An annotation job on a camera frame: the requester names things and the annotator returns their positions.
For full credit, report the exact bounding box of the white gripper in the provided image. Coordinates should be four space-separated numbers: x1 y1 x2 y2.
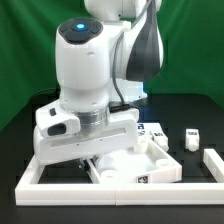
33 105 139 170

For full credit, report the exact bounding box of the white square table top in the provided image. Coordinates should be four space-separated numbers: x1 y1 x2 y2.
87 139 182 184

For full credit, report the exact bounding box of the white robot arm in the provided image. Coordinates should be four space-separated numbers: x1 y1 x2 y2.
34 0 163 165

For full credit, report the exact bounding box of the white U-shaped fence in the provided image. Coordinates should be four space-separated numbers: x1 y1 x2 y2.
15 149 224 206

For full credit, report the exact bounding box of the white marker tag sheet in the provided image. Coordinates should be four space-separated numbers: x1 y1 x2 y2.
137 123 162 137

